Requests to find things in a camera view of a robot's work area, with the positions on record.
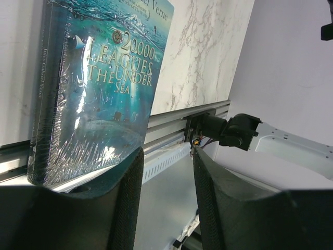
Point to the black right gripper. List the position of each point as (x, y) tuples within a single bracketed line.
[(327, 32)]

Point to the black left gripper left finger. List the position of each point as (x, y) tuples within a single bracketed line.
[(101, 214)]

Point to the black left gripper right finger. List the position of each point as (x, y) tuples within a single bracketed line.
[(235, 214)]

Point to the teal ocean cover book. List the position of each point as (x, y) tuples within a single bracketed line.
[(99, 69)]

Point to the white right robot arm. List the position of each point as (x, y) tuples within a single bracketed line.
[(265, 86)]

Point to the white slotted cable duct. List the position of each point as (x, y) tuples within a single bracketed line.
[(161, 159)]

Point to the aluminium mounting rail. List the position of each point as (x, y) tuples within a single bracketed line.
[(93, 160)]

